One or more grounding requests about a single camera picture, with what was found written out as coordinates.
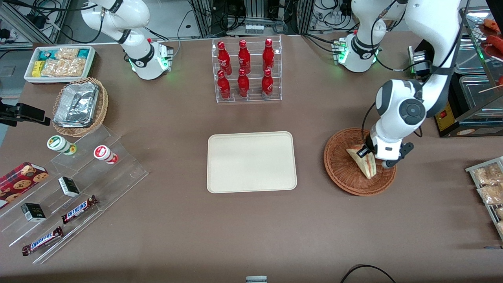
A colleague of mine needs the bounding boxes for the red tartan cookie box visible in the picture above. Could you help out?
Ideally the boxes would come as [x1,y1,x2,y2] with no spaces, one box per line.
[0,162,49,209]

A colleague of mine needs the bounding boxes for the steel food pan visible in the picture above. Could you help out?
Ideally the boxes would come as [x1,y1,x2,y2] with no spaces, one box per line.
[455,37,492,75]
[459,75,503,115]

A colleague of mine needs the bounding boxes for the clear acrylic stepped shelf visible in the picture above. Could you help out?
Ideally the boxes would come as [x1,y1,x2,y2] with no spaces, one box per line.
[0,125,149,265]

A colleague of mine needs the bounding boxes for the light wicker basket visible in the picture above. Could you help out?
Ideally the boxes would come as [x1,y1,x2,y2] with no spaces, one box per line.
[52,77,108,137]

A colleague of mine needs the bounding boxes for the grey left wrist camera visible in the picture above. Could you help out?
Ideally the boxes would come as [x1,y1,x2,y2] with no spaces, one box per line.
[383,142,414,169]

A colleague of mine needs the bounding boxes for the small clear cracker pack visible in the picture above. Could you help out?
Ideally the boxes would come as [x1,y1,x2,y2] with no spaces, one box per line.
[56,48,80,60]

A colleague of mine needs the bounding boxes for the Snickers chocolate bar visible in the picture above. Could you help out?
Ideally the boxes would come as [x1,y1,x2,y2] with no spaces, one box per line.
[62,195,99,224]
[22,226,63,256]

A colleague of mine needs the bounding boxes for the stacked aluminium foil containers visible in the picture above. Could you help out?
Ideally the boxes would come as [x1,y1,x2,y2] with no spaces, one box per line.
[54,83,99,128]

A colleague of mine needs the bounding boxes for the triangular sandwich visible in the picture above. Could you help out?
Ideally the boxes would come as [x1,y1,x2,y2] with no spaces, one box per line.
[346,145,378,180]

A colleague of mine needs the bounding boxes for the large clear cracker pack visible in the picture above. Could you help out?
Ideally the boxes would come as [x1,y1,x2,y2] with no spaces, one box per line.
[41,58,86,77]

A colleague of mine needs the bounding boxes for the tray of packaged snacks right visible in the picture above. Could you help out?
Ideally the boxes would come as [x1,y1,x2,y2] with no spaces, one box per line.
[466,156,503,241]

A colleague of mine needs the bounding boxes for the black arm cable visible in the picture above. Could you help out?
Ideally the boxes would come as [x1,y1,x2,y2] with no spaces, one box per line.
[360,101,378,148]

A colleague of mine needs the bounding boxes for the brown wicker basket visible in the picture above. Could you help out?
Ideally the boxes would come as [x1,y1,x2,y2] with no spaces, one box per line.
[324,128,397,196]

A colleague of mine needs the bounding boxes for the black looped floor cable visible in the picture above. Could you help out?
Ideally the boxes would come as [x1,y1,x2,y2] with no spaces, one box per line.
[340,264,397,283]

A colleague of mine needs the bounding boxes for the clear bag of crackers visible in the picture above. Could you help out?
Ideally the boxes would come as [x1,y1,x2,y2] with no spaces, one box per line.
[473,163,503,186]
[477,185,503,206]

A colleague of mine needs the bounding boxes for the red lid yogurt cup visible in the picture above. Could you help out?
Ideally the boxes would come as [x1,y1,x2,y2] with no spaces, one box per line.
[94,145,118,164]

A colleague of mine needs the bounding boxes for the white snack tray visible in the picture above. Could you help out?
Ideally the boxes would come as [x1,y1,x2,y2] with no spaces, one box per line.
[24,46,96,84]

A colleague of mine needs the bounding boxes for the aluminium frame equipment rack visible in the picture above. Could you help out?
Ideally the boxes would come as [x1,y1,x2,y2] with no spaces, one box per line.
[189,0,327,38]

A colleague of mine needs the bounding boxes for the green lid sunflower cup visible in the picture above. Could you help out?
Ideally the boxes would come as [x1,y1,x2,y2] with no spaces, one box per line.
[47,135,77,156]

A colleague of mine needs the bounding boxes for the small black carton box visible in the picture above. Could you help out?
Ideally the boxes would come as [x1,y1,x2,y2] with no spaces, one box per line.
[21,203,46,222]
[58,176,80,197]

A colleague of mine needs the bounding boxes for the red sausage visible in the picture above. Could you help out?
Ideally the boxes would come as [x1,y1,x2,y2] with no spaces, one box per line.
[486,35,503,56]
[483,18,503,35]

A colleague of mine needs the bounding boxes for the red cola bottle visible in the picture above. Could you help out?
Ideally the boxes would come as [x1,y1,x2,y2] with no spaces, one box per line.
[217,41,233,75]
[262,38,275,72]
[217,70,231,101]
[261,69,274,99]
[237,68,250,99]
[238,39,251,74]

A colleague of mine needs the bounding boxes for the clear acrylic bottle rack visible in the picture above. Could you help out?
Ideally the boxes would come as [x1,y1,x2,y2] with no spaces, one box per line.
[211,35,283,103]

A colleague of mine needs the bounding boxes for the beige rectangular tray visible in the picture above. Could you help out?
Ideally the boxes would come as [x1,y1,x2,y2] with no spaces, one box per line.
[207,131,297,194]

